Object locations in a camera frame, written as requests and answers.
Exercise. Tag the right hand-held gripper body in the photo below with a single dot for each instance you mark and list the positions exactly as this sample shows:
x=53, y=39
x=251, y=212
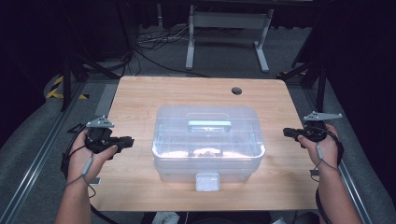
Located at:
x=316, y=127

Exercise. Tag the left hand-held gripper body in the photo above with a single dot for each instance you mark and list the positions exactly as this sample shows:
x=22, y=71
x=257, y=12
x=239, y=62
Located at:
x=98, y=138

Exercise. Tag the clear plastic storage box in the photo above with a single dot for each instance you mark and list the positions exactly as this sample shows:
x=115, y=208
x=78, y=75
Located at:
x=208, y=146

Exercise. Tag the person's right hand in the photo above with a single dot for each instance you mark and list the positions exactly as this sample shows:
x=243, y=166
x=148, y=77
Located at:
x=323, y=152

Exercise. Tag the person's left hand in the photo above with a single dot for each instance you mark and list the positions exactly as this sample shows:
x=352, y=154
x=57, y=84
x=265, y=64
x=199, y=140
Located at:
x=87, y=165

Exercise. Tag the small grey tag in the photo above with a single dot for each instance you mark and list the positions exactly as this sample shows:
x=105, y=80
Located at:
x=314, y=172

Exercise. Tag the black metal stand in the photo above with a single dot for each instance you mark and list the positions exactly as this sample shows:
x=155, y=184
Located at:
x=67, y=81
x=317, y=77

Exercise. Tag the yellow black floor tape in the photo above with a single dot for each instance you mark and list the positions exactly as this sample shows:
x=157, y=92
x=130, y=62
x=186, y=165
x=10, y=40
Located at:
x=56, y=90

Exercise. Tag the person's white shoe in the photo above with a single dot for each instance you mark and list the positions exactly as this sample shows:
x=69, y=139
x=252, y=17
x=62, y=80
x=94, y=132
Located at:
x=165, y=218

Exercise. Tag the metal floor rail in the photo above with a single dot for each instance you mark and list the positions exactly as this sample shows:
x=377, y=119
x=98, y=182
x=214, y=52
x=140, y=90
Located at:
x=28, y=174

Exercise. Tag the white metal desk frame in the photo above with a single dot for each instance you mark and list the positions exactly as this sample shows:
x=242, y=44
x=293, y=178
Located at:
x=229, y=20

